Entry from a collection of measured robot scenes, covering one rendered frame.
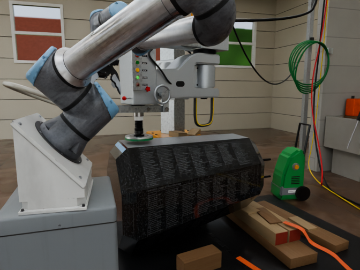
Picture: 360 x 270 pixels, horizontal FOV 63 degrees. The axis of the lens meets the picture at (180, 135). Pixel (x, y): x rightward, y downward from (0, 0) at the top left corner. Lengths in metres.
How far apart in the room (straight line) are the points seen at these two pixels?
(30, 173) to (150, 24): 0.62
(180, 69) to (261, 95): 7.47
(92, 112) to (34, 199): 0.36
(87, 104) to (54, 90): 0.12
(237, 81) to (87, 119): 8.31
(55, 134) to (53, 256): 0.43
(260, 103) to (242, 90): 0.75
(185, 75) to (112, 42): 1.51
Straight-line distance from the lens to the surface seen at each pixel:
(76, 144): 1.18
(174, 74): 2.34
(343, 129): 4.67
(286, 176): 3.56
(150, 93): 2.21
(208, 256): 2.19
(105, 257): 1.20
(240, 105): 9.38
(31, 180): 1.11
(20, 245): 1.18
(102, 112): 1.15
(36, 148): 1.07
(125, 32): 0.91
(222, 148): 2.39
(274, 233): 2.44
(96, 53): 0.98
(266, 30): 9.92
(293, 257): 2.38
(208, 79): 2.57
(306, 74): 4.59
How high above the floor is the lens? 1.27
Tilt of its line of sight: 9 degrees down
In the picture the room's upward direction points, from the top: straight up
